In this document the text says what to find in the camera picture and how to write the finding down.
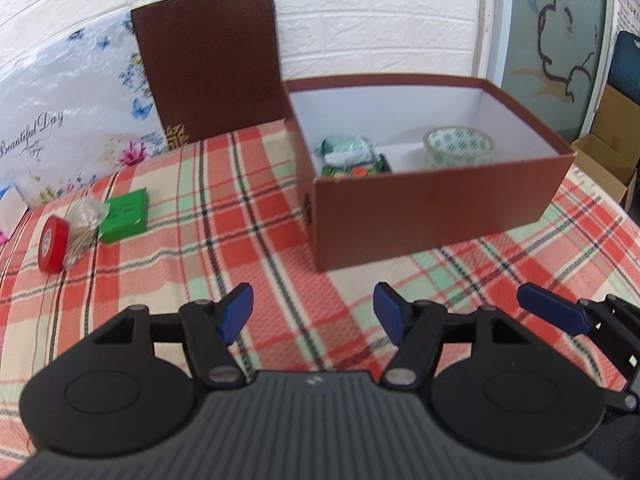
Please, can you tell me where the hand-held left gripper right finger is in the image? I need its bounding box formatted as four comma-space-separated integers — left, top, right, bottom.
372, 282, 533, 391

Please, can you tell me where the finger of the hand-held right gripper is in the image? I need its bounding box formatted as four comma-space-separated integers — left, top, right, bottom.
516, 282, 640, 414

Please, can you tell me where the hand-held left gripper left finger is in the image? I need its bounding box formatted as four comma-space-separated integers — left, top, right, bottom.
92, 282, 255, 389

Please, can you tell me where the brown gift box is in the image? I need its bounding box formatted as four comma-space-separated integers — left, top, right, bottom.
282, 74, 577, 274

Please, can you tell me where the green orange printed packet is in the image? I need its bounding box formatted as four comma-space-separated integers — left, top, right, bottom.
320, 155, 395, 180

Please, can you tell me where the clear tape roll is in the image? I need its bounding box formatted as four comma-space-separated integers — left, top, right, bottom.
422, 126, 496, 169

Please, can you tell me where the green white packet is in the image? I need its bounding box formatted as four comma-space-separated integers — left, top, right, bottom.
314, 136, 380, 167

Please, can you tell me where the plaid blanket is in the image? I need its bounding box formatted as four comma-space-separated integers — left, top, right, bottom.
0, 120, 640, 467

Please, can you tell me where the small open cardboard box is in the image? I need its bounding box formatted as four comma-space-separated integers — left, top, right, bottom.
570, 135, 639, 211

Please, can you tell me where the green cardboard box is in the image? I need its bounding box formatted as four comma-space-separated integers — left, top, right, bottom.
98, 188, 150, 245

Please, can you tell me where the clear bag of wooden sticks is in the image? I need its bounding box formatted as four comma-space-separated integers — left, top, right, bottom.
62, 196, 109, 267

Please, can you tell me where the red tape roll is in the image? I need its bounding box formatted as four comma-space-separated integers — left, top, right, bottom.
37, 215, 71, 275

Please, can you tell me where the tall cardboard box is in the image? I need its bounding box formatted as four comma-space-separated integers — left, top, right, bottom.
592, 82, 640, 173

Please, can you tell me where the blue white tissue pack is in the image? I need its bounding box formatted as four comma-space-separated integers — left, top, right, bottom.
0, 185, 30, 244

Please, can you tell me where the brown box lid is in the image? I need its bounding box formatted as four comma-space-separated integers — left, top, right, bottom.
130, 0, 291, 149

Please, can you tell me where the dark blue panel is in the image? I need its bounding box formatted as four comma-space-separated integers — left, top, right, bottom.
609, 30, 640, 107

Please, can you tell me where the floral plastic bedding bag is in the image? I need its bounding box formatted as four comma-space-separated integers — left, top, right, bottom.
0, 10, 171, 211

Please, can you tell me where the glass door with cartoon drawing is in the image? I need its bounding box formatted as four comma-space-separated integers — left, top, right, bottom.
500, 0, 614, 137

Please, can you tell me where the white door frame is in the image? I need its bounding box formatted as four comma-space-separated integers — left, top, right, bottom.
472, 0, 517, 86

